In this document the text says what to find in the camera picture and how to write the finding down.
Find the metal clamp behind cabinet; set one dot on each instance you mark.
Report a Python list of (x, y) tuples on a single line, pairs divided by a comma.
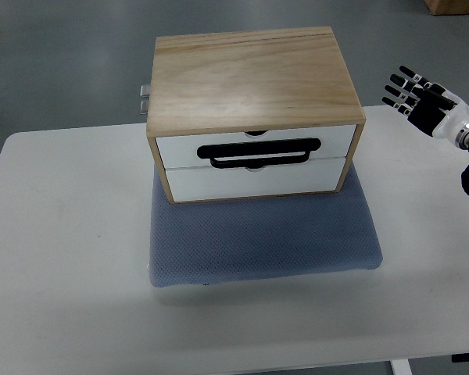
[(144, 97)]

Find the white drawer black handle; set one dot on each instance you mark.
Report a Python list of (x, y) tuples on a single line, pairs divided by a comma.
[(201, 150)]

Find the wooden drawer cabinet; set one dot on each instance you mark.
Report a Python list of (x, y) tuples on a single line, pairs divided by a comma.
[(251, 82)]

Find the white table leg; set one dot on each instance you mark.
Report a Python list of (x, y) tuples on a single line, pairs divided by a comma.
[(401, 367)]

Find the black control box under table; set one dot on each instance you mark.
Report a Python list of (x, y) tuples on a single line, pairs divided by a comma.
[(460, 358)]

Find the white lower drawer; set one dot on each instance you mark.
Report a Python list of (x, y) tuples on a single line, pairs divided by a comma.
[(208, 183)]

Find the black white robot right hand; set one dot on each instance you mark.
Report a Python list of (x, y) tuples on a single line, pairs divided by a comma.
[(431, 108)]

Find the blue grey mesh cushion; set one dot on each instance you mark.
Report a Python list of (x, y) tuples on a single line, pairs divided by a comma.
[(261, 238)]

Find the cardboard box corner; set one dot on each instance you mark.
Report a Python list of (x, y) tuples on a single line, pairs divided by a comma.
[(448, 7)]

